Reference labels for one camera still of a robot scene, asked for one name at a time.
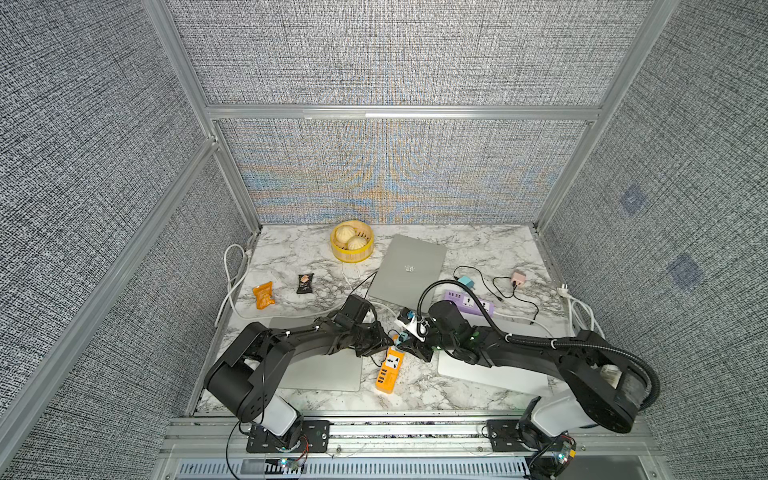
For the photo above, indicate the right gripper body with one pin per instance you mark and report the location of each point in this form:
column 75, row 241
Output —
column 434, row 342

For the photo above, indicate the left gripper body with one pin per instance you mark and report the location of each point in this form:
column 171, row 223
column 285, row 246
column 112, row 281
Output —
column 367, row 341

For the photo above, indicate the pink charger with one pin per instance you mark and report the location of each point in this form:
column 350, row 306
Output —
column 518, row 278

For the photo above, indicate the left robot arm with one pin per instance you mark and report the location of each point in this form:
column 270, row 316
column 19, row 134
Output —
column 245, row 378

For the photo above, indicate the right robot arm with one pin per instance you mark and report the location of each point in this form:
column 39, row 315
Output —
column 606, row 386

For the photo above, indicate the silver Apple laptop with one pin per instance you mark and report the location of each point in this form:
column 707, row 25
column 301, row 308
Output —
column 510, row 378

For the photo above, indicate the grey laptop front left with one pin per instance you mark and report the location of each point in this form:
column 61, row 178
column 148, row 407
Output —
column 339, row 372

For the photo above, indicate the grey laptop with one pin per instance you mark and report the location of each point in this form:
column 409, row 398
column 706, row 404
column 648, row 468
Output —
column 408, row 267
column 339, row 372

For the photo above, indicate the grey laptop at back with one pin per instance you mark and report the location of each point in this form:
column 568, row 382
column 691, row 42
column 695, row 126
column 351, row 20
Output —
column 408, row 267

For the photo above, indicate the purple power strip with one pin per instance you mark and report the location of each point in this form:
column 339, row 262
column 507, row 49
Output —
column 467, row 305

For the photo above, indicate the orange power strip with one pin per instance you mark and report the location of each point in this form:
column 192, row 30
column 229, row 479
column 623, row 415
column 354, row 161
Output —
column 389, row 371

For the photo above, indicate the black snack packet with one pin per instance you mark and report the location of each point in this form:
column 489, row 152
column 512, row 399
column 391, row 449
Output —
column 305, row 284

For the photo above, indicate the steamed bun right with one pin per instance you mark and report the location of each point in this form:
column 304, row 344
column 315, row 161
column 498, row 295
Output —
column 356, row 243

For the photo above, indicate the steamed bun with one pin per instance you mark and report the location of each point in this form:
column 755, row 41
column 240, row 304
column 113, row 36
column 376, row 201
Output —
column 343, row 234
column 356, row 243

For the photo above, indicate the bamboo steamer with yellow bands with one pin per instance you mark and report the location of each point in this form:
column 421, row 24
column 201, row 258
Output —
column 356, row 256

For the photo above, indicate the steamed bun left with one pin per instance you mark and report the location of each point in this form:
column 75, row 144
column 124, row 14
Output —
column 343, row 234

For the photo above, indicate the orange snack packet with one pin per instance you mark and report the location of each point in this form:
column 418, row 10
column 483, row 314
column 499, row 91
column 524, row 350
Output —
column 263, row 295

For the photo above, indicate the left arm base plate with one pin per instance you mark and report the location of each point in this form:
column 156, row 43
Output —
column 307, row 436

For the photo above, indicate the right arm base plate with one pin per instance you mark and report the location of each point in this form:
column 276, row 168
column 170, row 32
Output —
column 516, row 435

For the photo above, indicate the aluminium front rail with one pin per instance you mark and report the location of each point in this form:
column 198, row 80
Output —
column 426, row 445

